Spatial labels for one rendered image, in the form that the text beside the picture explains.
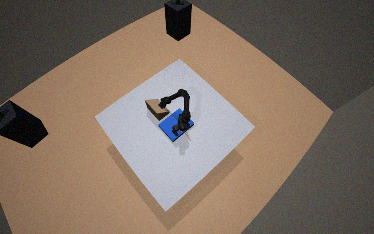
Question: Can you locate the blue flat deck plate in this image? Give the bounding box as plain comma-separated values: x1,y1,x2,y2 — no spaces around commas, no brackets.
158,108,194,142

